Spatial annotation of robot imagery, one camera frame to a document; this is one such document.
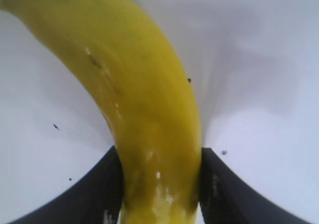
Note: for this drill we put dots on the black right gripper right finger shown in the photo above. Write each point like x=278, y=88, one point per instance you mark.
x=229, y=199

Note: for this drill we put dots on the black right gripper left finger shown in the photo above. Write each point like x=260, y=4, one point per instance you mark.
x=87, y=199

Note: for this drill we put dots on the yellow banana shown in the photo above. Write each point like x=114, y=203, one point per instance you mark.
x=139, y=84

